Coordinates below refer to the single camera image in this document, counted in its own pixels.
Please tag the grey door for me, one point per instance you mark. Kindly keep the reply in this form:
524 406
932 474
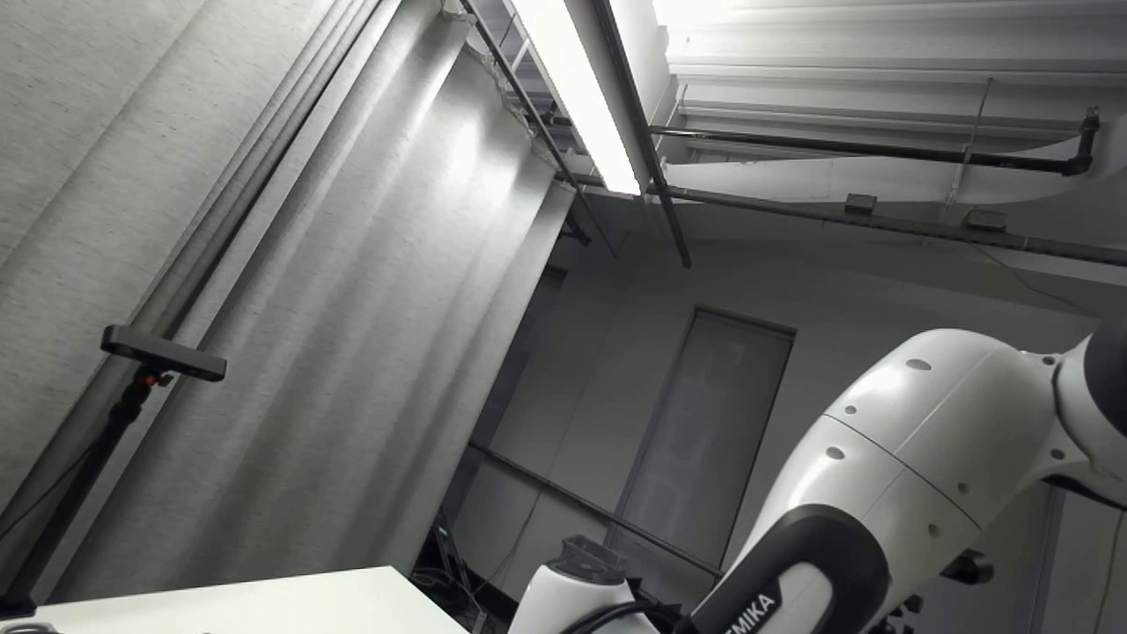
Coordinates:
705 433

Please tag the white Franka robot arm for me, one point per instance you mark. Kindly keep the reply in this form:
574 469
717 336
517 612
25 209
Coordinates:
918 443

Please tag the grey pleated curtain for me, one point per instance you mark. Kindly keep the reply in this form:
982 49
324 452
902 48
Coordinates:
353 327

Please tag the black ceiling pipe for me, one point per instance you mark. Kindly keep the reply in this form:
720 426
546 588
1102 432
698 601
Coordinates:
866 147

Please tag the black bar camera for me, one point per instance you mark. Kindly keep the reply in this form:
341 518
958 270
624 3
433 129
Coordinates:
164 353

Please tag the black camera tripod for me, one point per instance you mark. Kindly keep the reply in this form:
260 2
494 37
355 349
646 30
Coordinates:
81 469

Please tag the ceiling light fixture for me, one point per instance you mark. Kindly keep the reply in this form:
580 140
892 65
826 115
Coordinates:
574 82

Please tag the black camera by door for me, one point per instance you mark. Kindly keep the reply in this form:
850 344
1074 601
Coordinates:
966 568

